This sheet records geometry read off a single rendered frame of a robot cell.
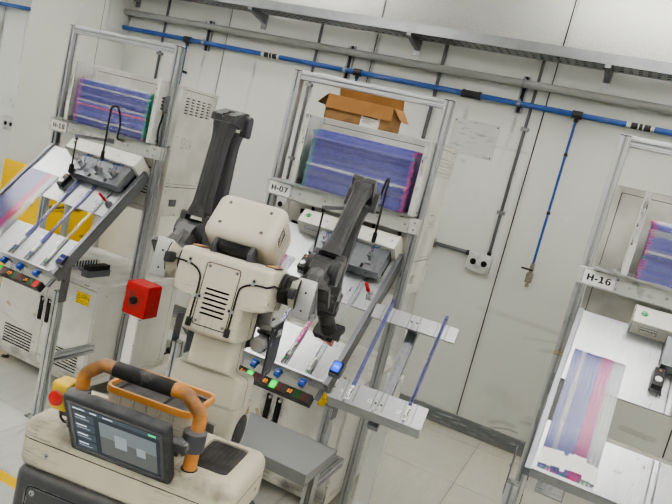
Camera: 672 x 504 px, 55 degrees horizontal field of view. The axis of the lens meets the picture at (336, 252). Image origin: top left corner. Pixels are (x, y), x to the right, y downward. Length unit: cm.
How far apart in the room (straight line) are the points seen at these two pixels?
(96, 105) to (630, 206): 267
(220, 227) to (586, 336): 150
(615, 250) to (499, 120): 167
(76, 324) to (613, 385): 258
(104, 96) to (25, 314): 126
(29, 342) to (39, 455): 225
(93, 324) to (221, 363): 180
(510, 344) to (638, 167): 130
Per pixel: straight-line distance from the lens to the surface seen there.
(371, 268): 275
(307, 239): 298
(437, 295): 434
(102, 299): 356
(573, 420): 246
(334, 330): 226
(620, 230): 284
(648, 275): 266
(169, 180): 369
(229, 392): 187
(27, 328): 393
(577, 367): 257
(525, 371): 430
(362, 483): 267
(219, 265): 177
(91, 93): 379
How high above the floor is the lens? 158
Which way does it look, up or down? 9 degrees down
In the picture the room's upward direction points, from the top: 14 degrees clockwise
